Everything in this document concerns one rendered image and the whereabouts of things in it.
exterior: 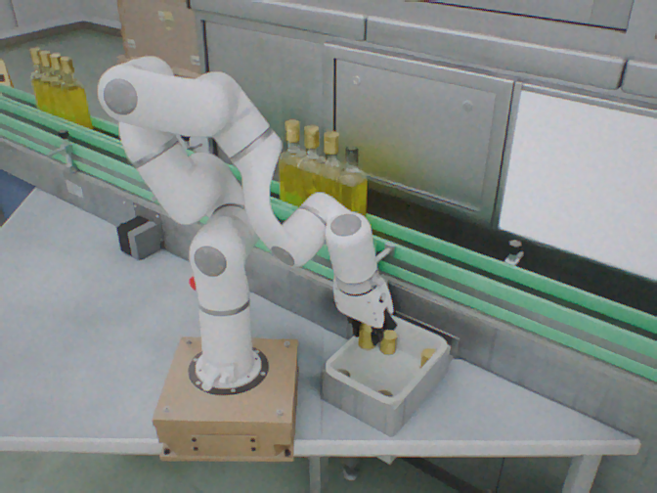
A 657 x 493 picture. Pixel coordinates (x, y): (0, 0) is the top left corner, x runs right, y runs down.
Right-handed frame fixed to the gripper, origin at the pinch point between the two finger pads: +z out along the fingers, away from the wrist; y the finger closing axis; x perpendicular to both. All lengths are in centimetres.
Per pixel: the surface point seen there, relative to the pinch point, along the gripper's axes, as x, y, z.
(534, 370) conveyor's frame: -16.4, -27.4, 16.5
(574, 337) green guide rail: -21.1, -32.8, 7.4
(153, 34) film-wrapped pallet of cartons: -244, 386, 131
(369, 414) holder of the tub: 10.4, -5.1, 11.5
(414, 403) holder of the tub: 3.1, -10.7, 13.9
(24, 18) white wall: -250, 601, 149
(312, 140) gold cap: -31.5, 33.0, -13.1
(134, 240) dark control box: -2, 77, 11
